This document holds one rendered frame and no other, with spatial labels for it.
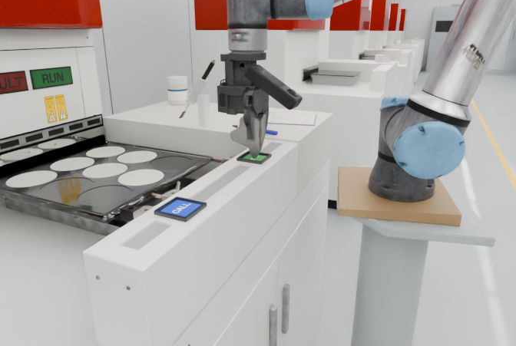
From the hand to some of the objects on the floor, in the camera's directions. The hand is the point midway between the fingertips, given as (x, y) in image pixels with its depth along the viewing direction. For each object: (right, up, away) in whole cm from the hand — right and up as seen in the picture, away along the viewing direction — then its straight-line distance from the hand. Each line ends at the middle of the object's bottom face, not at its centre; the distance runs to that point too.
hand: (258, 152), depth 77 cm
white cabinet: (-23, -89, +42) cm, 101 cm away
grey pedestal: (+45, -90, +38) cm, 108 cm away
